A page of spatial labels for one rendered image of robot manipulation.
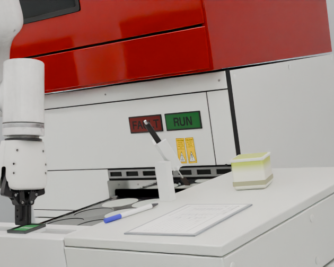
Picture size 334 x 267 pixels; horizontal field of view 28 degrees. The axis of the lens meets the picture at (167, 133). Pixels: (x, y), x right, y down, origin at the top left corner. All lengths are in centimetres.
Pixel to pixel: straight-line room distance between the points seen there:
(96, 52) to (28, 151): 60
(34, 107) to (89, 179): 73
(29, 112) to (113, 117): 63
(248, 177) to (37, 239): 46
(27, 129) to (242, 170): 45
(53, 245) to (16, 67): 36
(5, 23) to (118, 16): 54
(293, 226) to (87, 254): 37
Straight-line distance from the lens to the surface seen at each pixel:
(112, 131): 195
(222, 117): 172
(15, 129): 135
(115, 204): 183
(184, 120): 178
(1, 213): 489
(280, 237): 119
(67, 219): 174
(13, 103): 136
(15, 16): 136
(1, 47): 143
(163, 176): 141
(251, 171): 142
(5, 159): 135
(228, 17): 175
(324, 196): 135
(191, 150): 179
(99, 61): 189
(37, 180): 138
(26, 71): 136
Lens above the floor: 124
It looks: 5 degrees down
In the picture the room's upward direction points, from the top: 8 degrees counter-clockwise
